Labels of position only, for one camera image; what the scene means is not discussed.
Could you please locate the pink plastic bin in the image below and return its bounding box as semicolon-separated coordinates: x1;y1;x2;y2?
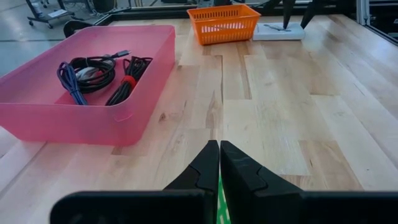
0;24;177;147

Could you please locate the black cable with red strap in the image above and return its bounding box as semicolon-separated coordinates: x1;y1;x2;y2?
104;55;154;107

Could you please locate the white SD card reader box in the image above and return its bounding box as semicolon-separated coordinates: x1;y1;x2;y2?
252;22;307;42
201;24;248;34

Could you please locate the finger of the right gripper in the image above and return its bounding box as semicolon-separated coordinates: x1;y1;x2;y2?
299;0;320;30
280;0;297;30

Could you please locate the rolling equipment cart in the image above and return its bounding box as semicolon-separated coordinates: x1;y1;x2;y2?
25;0;77;29

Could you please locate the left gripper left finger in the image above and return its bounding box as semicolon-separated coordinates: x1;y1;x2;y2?
50;139;220;224

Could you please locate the orange plastic basket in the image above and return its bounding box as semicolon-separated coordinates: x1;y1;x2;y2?
186;3;262;46

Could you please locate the white cable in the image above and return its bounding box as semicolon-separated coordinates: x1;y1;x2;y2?
75;65;105;80

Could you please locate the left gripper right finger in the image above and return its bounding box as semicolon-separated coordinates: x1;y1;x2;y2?
220;140;398;224

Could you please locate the black cable with grey connectors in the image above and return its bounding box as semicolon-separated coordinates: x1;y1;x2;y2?
68;49;132;95

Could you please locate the green plastic basket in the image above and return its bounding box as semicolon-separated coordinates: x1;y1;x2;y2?
216;174;233;224

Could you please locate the purple cable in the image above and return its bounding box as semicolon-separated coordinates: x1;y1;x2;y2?
56;61;90;106

